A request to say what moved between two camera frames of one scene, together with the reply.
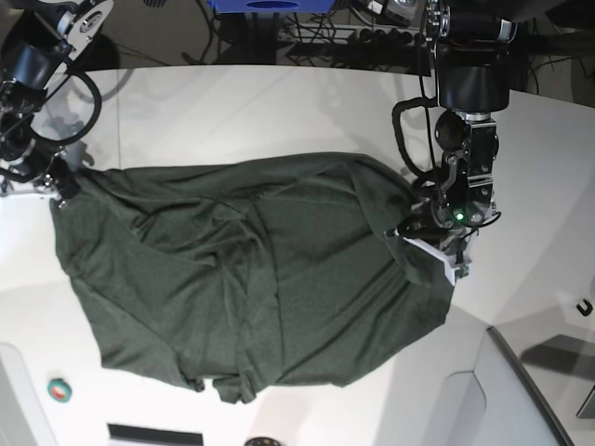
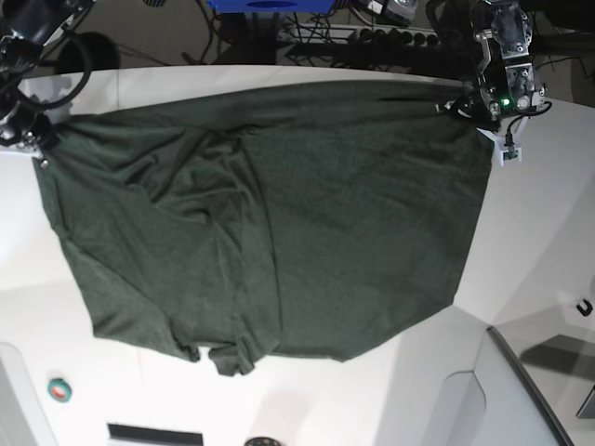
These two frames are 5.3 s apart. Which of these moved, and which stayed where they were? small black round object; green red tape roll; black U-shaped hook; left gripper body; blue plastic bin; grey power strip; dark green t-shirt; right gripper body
Moved: dark green t-shirt; right gripper body; left gripper body
Stayed: black U-shaped hook; small black round object; grey power strip; green red tape roll; blue plastic bin
